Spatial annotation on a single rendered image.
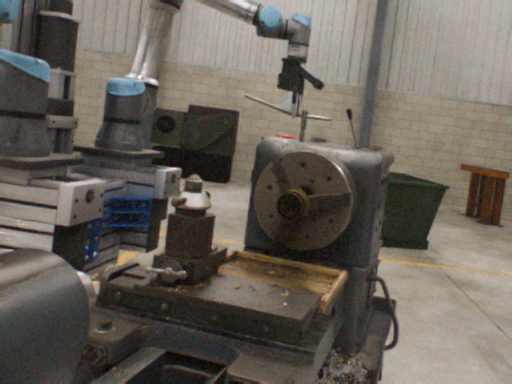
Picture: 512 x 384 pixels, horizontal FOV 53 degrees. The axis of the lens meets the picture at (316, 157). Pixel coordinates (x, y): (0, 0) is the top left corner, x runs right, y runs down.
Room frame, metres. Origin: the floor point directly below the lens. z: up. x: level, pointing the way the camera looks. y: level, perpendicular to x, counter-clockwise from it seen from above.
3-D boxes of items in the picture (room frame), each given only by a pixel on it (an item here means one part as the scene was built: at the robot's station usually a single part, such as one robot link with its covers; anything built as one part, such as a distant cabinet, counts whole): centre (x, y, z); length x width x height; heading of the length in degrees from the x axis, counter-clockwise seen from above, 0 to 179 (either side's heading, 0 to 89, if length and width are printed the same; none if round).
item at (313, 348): (0.96, 0.18, 0.90); 0.47 x 0.30 x 0.06; 77
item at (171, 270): (1.05, 0.23, 0.99); 0.20 x 0.10 x 0.05; 167
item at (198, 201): (1.02, 0.24, 1.13); 0.08 x 0.08 x 0.03
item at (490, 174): (10.04, -3.29, 0.50); 1.61 x 0.44 x 1.00; 2
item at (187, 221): (1.02, 0.23, 1.07); 0.07 x 0.07 x 0.10; 77
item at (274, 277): (1.38, 0.08, 0.89); 0.36 x 0.30 x 0.04; 77
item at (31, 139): (1.18, 0.70, 1.21); 0.15 x 0.15 x 0.10
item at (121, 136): (1.68, 0.65, 1.21); 0.15 x 0.15 x 0.10
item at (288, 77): (1.84, 0.12, 1.49); 0.09 x 0.08 x 0.12; 77
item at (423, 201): (6.60, -1.00, 0.43); 1.34 x 0.94 x 0.85; 14
